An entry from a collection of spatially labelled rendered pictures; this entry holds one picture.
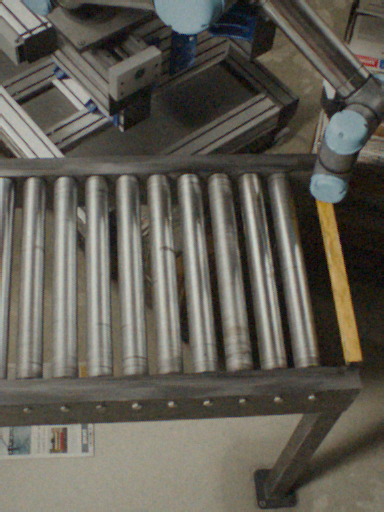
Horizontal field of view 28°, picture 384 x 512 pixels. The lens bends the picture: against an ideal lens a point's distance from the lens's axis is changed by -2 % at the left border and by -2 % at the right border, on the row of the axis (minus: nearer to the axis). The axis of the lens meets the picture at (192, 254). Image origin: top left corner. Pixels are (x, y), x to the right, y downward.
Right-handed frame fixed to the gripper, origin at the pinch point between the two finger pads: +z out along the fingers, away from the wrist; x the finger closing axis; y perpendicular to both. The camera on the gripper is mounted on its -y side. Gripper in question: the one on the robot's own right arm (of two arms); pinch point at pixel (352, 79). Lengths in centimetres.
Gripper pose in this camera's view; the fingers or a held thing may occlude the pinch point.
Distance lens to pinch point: 184.9
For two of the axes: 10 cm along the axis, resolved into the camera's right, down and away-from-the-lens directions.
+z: 2.7, -8.1, 5.1
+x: -9.6, -2.7, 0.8
